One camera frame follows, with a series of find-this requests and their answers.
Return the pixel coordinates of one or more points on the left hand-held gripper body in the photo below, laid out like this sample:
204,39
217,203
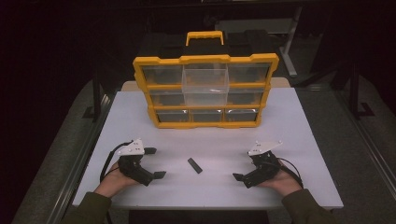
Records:
134,166

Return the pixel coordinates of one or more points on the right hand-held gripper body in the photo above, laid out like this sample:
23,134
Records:
264,168

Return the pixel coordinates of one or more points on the person's right hand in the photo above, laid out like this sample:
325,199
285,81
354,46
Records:
283,182

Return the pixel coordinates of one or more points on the person's left hand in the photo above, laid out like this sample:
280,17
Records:
113,182

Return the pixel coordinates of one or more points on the small black flat bar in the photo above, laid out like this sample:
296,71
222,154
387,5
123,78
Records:
195,165

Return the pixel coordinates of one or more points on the black metal stand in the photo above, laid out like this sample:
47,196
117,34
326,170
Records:
355,93
96,96

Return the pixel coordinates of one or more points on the clear plastic drawer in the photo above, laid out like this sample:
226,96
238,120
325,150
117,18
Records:
205,85

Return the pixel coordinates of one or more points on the group of clear organizer drawers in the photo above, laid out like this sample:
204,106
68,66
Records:
246,73

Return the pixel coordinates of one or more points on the yellow and black drawer organizer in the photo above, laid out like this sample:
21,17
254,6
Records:
204,59

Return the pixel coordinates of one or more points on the aluminium floor rail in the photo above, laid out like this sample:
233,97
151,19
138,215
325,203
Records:
77,165
370,146

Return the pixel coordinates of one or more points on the white metal desk frame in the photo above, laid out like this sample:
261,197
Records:
289,53

